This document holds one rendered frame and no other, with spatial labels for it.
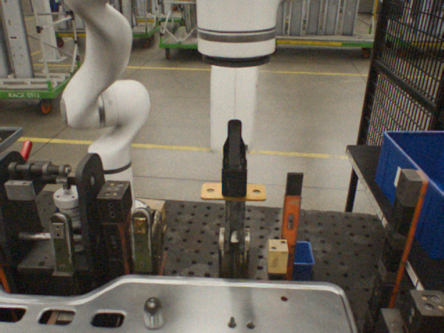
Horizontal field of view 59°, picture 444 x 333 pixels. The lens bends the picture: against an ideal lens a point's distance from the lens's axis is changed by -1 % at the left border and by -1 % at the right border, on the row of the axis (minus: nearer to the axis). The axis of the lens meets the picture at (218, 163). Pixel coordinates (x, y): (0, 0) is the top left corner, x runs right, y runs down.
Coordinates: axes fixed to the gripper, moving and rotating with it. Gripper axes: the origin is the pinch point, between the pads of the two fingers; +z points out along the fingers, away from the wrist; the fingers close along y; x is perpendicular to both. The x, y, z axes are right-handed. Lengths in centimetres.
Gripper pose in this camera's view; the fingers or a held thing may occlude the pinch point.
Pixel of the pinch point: (234, 176)
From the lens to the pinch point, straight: 51.3
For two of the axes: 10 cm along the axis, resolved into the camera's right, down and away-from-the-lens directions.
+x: 10.0, 0.2, -0.5
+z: 0.1, 8.9, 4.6
